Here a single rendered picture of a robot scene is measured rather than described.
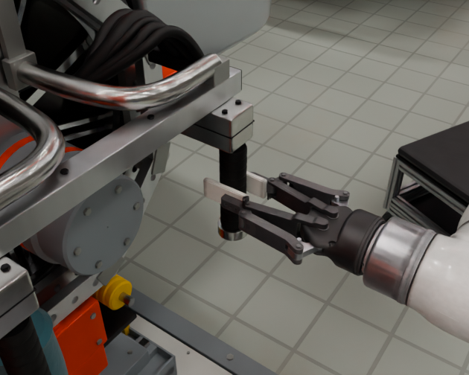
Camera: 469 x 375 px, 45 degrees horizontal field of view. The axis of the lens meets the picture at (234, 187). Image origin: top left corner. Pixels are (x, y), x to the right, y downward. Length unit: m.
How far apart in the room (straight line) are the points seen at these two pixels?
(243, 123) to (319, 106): 1.94
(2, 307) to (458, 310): 0.43
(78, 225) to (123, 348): 0.73
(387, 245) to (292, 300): 1.09
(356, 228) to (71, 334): 0.52
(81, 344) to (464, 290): 0.63
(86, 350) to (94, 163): 0.53
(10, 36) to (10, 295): 0.31
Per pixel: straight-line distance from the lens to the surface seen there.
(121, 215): 0.69
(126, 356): 1.32
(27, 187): 0.51
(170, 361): 1.37
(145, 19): 0.69
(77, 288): 0.93
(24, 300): 0.52
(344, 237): 0.65
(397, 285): 0.64
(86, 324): 0.98
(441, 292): 0.62
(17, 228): 0.52
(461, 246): 0.64
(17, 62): 0.69
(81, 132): 0.96
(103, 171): 0.56
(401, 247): 0.64
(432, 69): 3.08
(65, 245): 0.64
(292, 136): 2.38
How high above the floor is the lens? 1.29
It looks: 38 degrees down
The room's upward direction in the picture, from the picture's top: straight up
